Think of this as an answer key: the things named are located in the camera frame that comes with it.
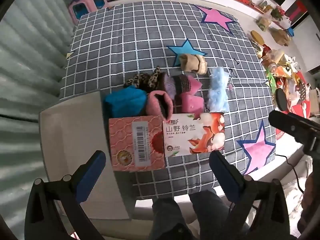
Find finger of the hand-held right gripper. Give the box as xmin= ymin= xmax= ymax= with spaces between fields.
xmin=269 ymin=110 xmax=305 ymax=137

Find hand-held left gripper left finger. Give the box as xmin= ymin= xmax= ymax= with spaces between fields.
xmin=24 ymin=150 xmax=107 ymax=240

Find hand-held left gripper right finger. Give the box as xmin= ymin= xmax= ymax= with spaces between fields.
xmin=209 ymin=150 xmax=298 ymax=240

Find white storage box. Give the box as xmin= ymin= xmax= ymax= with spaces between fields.
xmin=39 ymin=89 xmax=132 ymax=221

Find light blue fluffy cloth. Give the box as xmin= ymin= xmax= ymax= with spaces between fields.
xmin=207 ymin=67 xmax=230 ymax=113

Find pink cloth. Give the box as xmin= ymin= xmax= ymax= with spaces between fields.
xmin=178 ymin=92 xmax=203 ymax=113

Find teal soft cloth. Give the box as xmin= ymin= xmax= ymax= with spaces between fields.
xmin=103 ymin=85 xmax=148 ymax=118

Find pink fuzzy sock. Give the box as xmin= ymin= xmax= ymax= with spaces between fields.
xmin=146 ymin=90 xmax=173 ymax=118

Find purple brown striped sock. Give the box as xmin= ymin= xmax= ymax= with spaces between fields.
xmin=161 ymin=73 xmax=202 ymax=98

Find beige sock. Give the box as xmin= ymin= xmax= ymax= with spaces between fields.
xmin=179 ymin=53 xmax=208 ymax=75

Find leopard print cloth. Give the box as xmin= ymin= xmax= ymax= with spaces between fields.
xmin=124 ymin=66 xmax=162 ymax=93

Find person's right forearm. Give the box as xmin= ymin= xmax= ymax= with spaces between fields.
xmin=299 ymin=160 xmax=320 ymax=233

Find black round lid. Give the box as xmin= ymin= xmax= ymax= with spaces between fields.
xmin=275 ymin=89 xmax=295 ymax=112

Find green snack bag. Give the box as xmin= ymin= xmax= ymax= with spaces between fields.
xmin=265 ymin=72 xmax=277 ymax=88

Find pink patterned cardboard box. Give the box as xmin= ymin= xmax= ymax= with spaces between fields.
xmin=108 ymin=115 xmax=166 ymax=172

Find floral tissue pack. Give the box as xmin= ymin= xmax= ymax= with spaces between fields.
xmin=162 ymin=112 xmax=226 ymax=158

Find person's legs in jeans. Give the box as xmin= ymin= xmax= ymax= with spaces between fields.
xmin=151 ymin=189 xmax=231 ymax=240

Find jar with gold lid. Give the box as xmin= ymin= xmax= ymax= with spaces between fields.
xmin=250 ymin=30 xmax=265 ymax=46

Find white face planter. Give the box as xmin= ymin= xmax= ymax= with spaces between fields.
xmin=278 ymin=14 xmax=293 ymax=30

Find grey checkered star blanket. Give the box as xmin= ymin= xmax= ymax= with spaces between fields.
xmin=59 ymin=1 xmax=278 ymax=198

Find pink plastic stool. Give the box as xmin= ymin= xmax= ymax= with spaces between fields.
xmin=68 ymin=0 xmax=108 ymax=25

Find black cable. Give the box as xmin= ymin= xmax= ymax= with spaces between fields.
xmin=275 ymin=155 xmax=307 ymax=194

